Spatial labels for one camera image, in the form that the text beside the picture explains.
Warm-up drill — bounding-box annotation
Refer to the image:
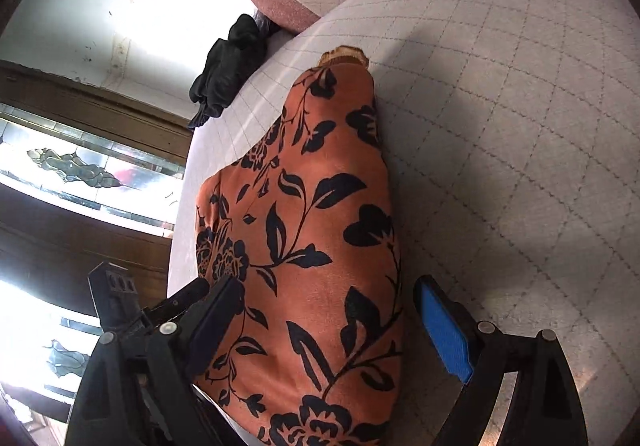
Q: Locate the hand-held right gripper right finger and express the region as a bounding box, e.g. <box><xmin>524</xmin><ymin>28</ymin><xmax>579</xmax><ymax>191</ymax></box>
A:
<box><xmin>414</xmin><ymin>275</ymin><xmax>590</xmax><ymax>446</ymax></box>

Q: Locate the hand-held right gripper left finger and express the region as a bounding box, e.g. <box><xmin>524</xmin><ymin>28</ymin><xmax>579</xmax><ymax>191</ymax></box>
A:
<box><xmin>65</xmin><ymin>273</ymin><xmax>246</xmax><ymax>446</ymax></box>

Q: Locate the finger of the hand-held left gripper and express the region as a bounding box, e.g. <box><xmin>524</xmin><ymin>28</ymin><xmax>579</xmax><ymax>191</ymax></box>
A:
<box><xmin>145</xmin><ymin>277</ymin><xmax>211</xmax><ymax>327</ymax></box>
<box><xmin>87</xmin><ymin>262</ymin><xmax>151</xmax><ymax>342</ymax></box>

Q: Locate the orange black floral garment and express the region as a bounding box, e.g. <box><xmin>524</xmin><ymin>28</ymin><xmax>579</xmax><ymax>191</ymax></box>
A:
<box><xmin>192</xmin><ymin>46</ymin><xmax>406</xmax><ymax>446</ymax></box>

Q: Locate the decorative glass door pane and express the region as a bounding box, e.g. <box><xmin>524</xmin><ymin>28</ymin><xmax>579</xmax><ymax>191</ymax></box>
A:
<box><xmin>0</xmin><ymin>101</ymin><xmax>186</xmax><ymax>237</ymax></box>
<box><xmin>0</xmin><ymin>278</ymin><xmax>108</xmax><ymax>407</ymax></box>

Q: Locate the brown wooden door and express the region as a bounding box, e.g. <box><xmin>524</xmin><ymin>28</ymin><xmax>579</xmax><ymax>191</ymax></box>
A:
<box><xmin>0</xmin><ymin>58</ymin><xmax>193</xmax><ymax>317</ymax></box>

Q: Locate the white quilted bed mat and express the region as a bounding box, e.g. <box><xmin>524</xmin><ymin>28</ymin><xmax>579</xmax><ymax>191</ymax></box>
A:
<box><xmin>167</xmin><ymin>0</ymin><xmax>640</xmax><ymax>446</ymax></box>

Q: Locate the black cloth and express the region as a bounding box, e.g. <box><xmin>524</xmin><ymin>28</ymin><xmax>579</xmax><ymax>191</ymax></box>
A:
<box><xmin>187</xmin><ymin>13</ymin><xmax>281</xmax><ymax>129</ymax></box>

